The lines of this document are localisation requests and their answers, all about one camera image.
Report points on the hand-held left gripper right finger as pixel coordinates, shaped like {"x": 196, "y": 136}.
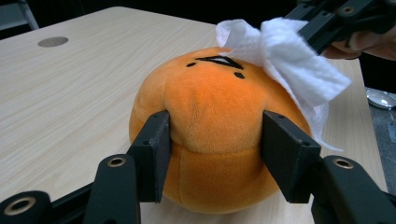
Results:
{"x": 289, "y": 155}

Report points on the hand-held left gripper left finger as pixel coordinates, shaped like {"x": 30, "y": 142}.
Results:
{"x": 152, "y": 155}

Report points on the white wet wipe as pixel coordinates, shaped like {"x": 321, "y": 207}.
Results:
{"x": 289, "y": 65}

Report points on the orange plush toy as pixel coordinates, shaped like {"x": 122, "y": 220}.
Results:
{"x": 214, "y": 124}

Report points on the shiny silver object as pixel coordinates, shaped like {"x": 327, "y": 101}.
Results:
{"x": 381, "y": 98}

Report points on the grey round table grommet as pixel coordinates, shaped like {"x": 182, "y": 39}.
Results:
{"x": 53, "y": 41}

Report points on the white metal stand frame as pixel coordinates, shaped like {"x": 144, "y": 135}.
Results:
{"x": 18, "y": 15}

